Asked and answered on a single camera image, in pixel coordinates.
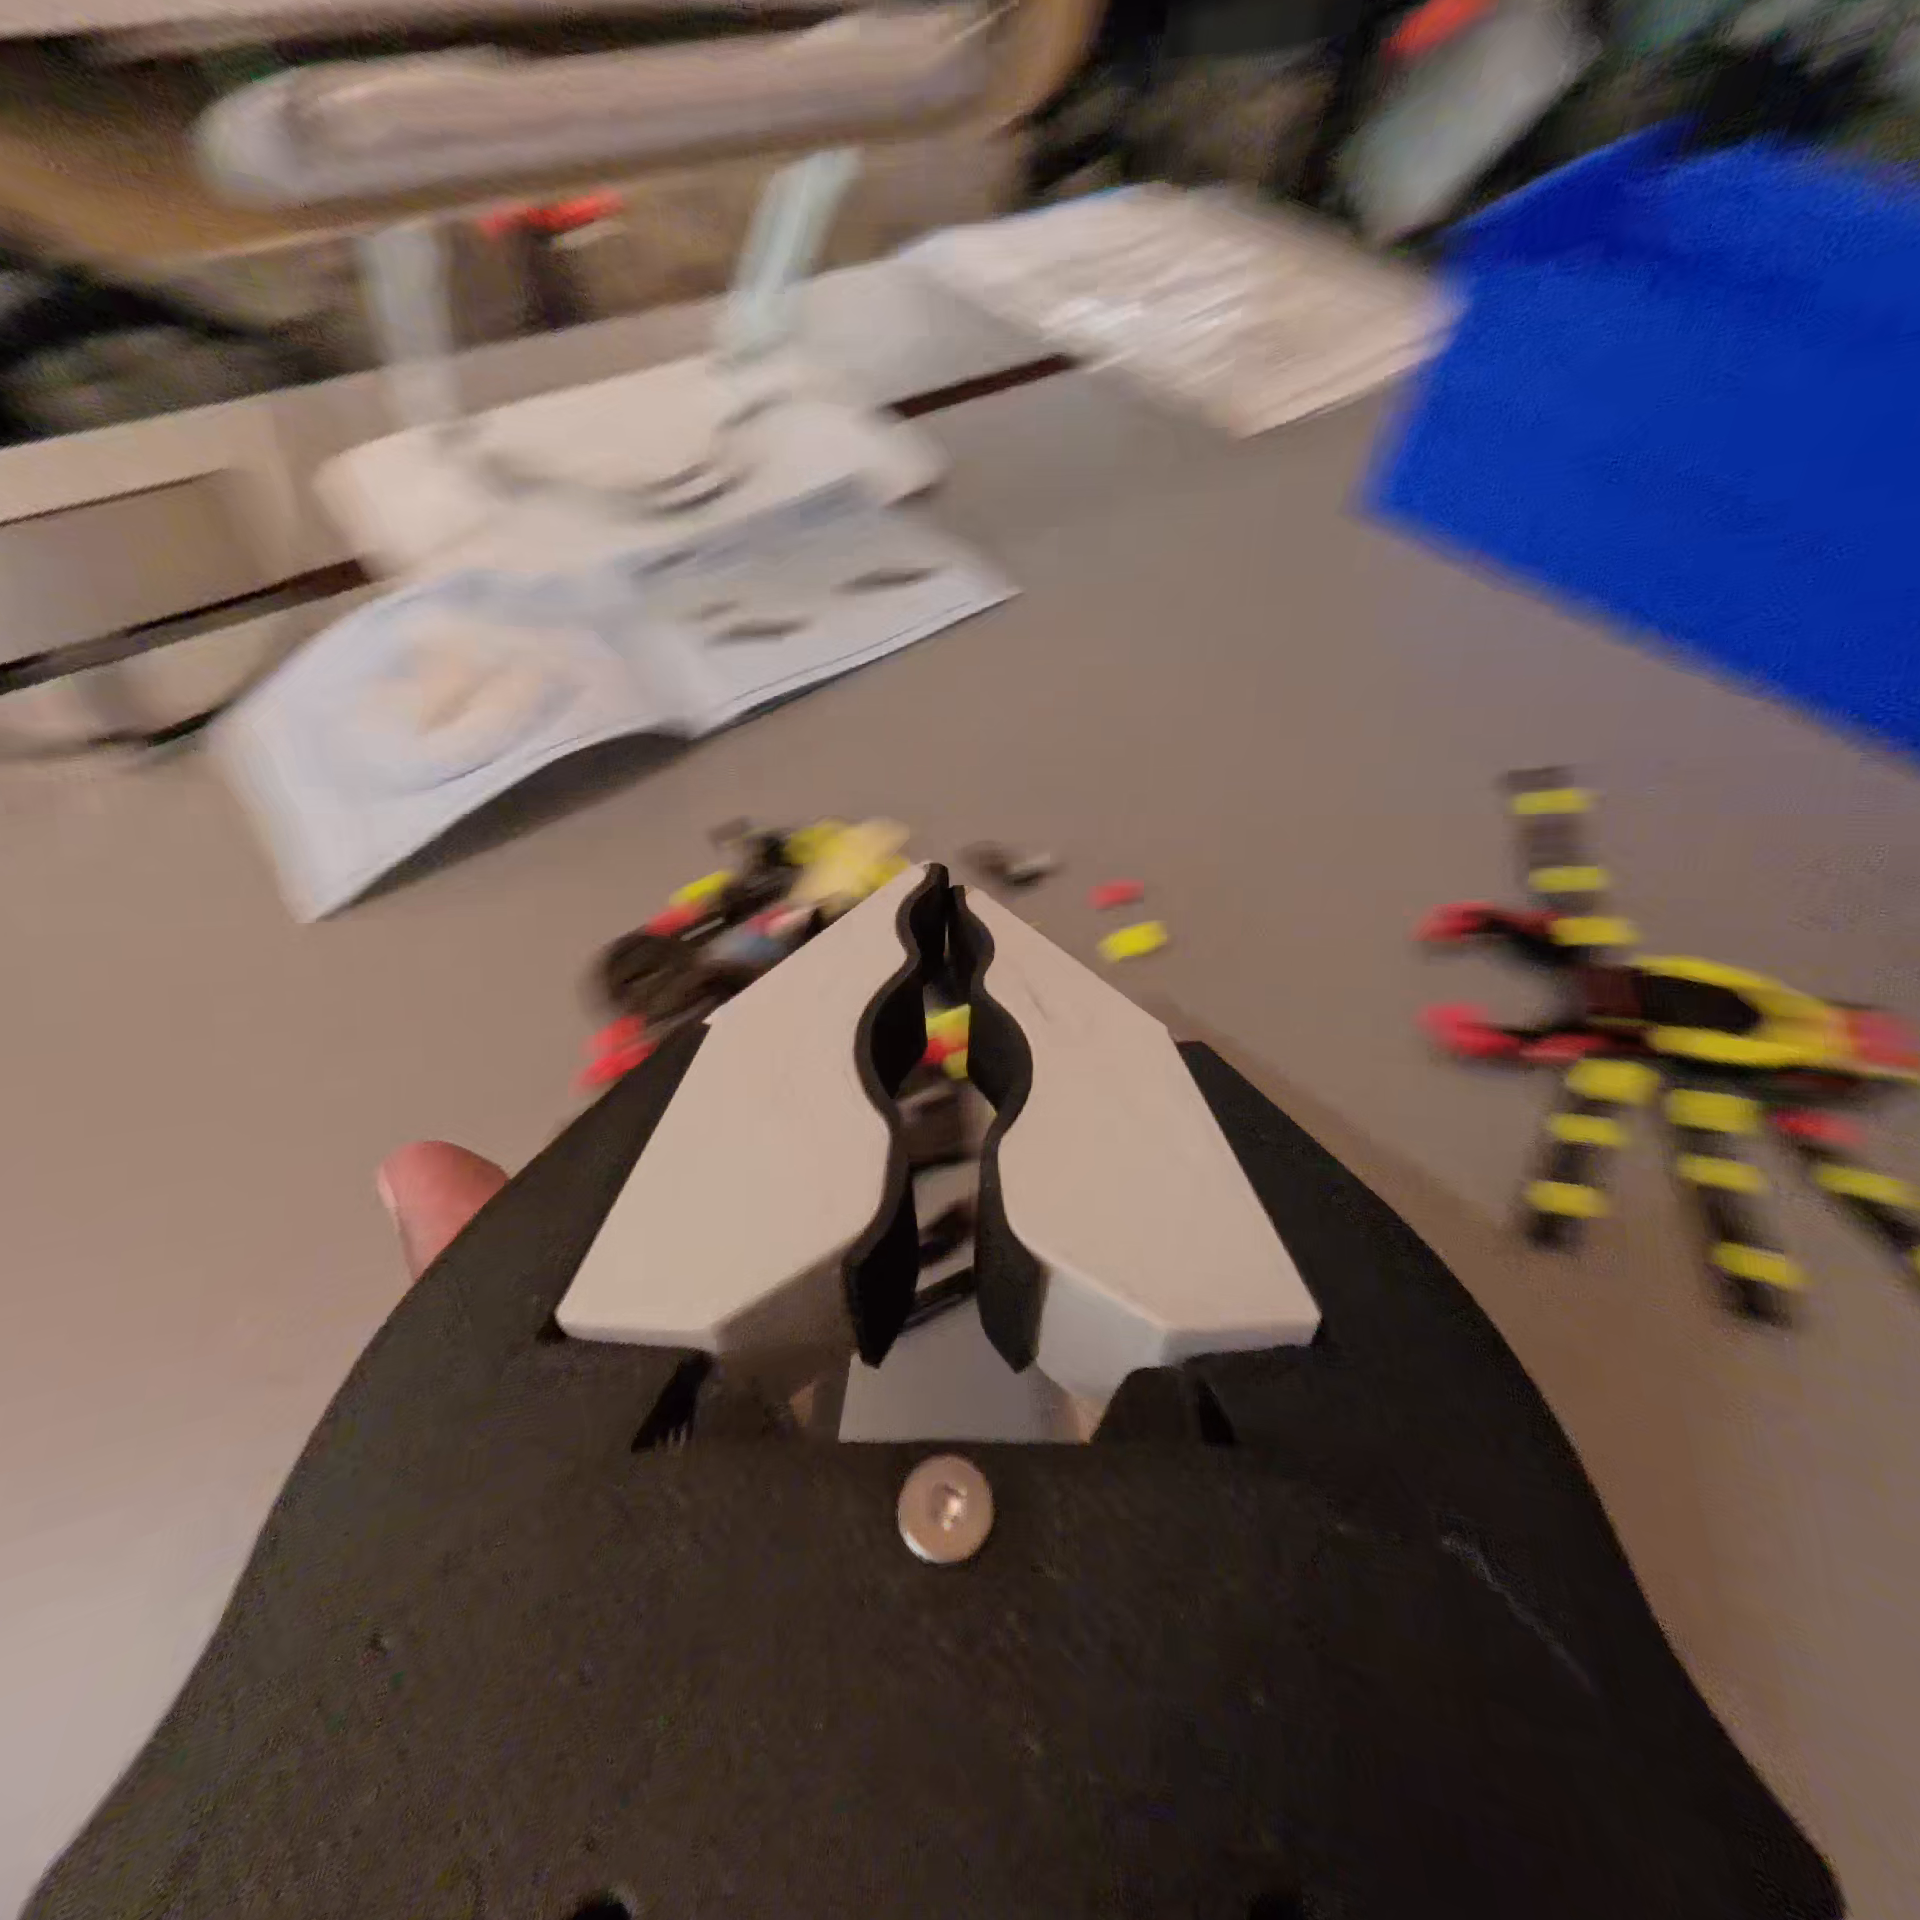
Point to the silver metal bracket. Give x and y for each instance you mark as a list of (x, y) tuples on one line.
[(600, 104)]

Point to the small yellow round lego tile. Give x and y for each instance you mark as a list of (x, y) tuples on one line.
[(1133, 942)]

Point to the black yellow red lego model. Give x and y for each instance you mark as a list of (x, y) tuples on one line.
[(1725, 1020)]

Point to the clear plastic bag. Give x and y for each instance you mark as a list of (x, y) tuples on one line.
[(1201, 314)]

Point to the blue plastic bin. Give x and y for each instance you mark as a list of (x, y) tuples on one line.
[(1680, 420)]

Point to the instruction booklet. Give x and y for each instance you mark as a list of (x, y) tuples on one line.
[(495, 704)]

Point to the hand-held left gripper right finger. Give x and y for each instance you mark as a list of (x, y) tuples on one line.
[(1155, 1185)]

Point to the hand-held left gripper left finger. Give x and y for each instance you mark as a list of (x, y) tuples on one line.
[(734, 1185)]

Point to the white flat base plate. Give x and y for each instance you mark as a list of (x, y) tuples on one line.
[(600, 435)]

